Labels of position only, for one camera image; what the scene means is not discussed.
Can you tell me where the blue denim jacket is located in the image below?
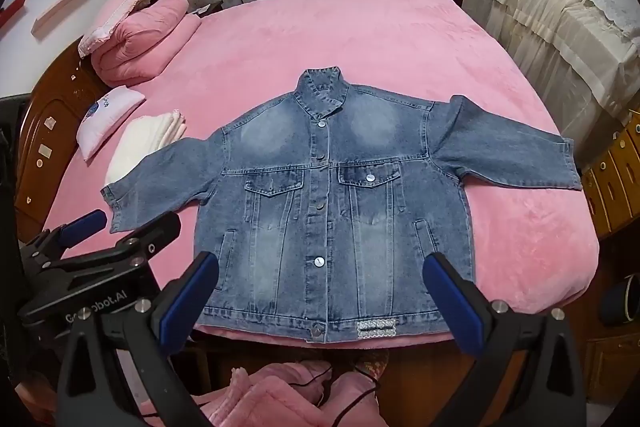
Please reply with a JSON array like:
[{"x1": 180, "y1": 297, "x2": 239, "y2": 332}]
[{"x1": 100, "y1": 67, "x2": 585, "y2": 345}]

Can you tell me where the wooden bed footboard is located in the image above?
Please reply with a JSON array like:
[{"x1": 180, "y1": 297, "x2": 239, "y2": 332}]
[{"x1": 192, "y1": 332, "x2": 506, "y2": 388}]

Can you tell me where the folded pink quilt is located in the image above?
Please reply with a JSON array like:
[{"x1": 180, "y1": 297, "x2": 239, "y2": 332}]
[{"x1": 91, "y1": 0, "x2": 202, "y2": 84}]

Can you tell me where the dark round container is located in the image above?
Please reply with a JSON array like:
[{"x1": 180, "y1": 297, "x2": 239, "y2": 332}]
[{"x1": 600, "y1": 274, "x2": 640, "y2": 328}]

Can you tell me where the black cable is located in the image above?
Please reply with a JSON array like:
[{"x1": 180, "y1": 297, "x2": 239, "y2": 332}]
[{"x1": 290, "y1": 364, "x2": 381, "y2": 408}]

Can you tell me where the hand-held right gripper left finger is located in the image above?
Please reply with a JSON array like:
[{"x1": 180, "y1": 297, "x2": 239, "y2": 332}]
[{"x1": 55, "y1": 251, "x2": 221, "y2": 427}]

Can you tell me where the pink fleece bed blanket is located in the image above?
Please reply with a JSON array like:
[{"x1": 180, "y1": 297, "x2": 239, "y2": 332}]
[{"x1": 42, "y1": 0, "x2": 601, "y2": 350}]

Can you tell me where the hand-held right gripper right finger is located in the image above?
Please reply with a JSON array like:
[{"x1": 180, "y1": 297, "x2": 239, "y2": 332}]
[{"x1": 422, "y1": 252, "x2": 588, "y2": 427}]

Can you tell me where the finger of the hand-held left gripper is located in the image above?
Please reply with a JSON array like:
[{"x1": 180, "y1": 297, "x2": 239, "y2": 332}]
[
  {"x1": 40, "y1": 212, "x2": 182, "y2": 275},
  {"x1": 22, "y1": 209, "x2": 109, "y2": 265}
]

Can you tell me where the person's pink fleece clothing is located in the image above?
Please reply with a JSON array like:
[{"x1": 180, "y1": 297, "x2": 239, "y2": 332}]
[{"x1": 135, "y1": 347, "x2": 391, "y2": 427}]

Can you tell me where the pink lace-trimmed pillow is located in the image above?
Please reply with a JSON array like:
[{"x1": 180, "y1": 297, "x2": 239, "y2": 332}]
[{"x1": 77, "y1": 0, "x2": 171, "y2": 58}]

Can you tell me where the folded white towel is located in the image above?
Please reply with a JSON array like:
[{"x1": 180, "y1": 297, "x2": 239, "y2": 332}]
[{"x1": 105, "y1": 109, "x2": 188, "y2": 188}]

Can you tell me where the wooden drawer cabinet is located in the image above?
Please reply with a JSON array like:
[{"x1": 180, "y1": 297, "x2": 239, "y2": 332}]
[{"x1": 580, "y1": 109, "x2": 640, "y2": 240}]

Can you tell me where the small white printed pillow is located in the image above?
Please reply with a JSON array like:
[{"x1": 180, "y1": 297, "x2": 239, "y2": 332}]
[{"x1": 76, "y1": 87, "x2": 146, "y2": 160}]

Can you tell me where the pink wall shelf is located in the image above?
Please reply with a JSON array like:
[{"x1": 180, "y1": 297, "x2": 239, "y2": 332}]
[{"x1": 32, "y1": 0, "x2": 90, "y2": 36}]

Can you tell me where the wooden bed headboard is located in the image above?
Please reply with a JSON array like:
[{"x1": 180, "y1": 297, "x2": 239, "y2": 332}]
[{"x1": 15, "y1": 34, "x2": 108, "y2": 233}]

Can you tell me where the red wall shelf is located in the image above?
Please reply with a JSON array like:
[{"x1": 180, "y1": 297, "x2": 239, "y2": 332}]
[{"x1": 0, "y1": 0, "x2": 30, "y2": 28}]

